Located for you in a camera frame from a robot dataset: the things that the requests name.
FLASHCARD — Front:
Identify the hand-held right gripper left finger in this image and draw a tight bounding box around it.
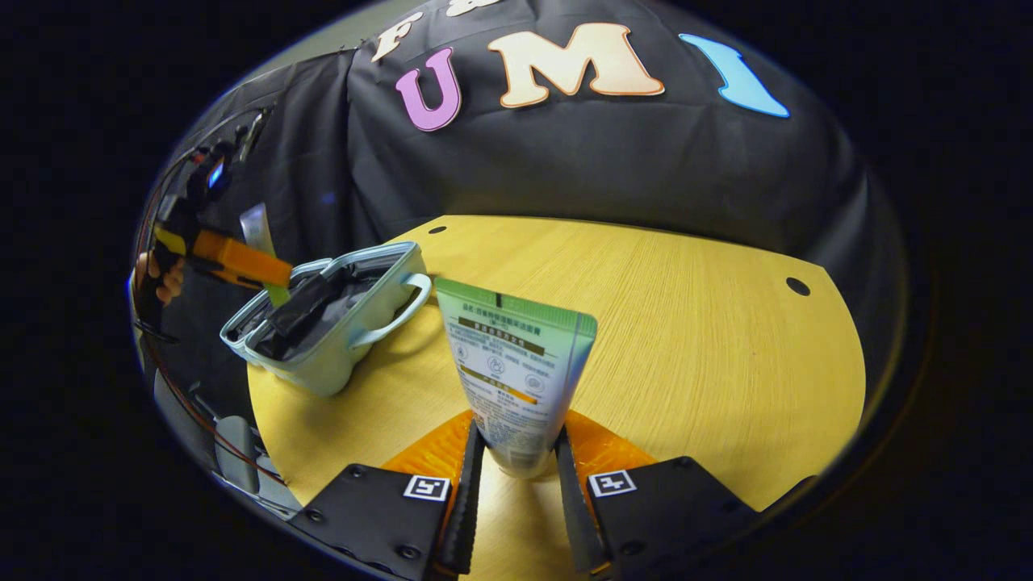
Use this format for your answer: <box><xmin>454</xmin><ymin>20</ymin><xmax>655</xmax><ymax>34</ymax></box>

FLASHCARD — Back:
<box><xmin>291</xmin><ymin>408</ymin><xmax>487</xmax><ymax>579</ymax></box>

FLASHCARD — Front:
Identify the light blue suitcase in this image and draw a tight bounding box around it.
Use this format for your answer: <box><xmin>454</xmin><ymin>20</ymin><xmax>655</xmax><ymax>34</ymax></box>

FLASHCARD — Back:
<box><xmin>220</xmin><ymin>240</ymin><xmax>433</xmax><ymax>397</ymax></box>

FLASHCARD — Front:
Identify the red cable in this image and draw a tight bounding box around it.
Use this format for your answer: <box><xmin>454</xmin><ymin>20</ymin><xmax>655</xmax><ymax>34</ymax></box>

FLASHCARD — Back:
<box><xmin>133</xmin><ymin>148</ymin><xmax>285</xmax><ymax>487</ymax></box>

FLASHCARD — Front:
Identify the white tube with green cap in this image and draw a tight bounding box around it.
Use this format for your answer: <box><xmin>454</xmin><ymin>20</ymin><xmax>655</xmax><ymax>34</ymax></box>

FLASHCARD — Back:
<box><xmin>239</xmin><ymin>202</ymin><xmax>294</xmax><ymax>308</ymax></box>

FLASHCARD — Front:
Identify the green and white printed tube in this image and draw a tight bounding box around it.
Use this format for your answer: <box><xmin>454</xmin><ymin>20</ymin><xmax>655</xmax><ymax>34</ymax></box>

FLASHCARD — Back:
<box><xmin>434</xmin><ymin>277</ymin><xmax>600</xmax><ymax>479</ymax></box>

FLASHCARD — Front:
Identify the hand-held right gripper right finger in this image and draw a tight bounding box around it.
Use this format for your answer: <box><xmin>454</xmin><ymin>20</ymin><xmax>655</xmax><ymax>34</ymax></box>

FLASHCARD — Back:
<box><xmin>553</xmin><ymin>408</ymin><xmax>818</xmax><ymax>579</ymax></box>

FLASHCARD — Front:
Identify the black backdrop cloth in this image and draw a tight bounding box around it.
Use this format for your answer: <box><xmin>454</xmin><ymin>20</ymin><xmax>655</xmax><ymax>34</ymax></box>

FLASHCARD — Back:
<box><xmin>133</xmin><ymin>0</ymin><xmax>906</xmax><ymax>388</ymax></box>

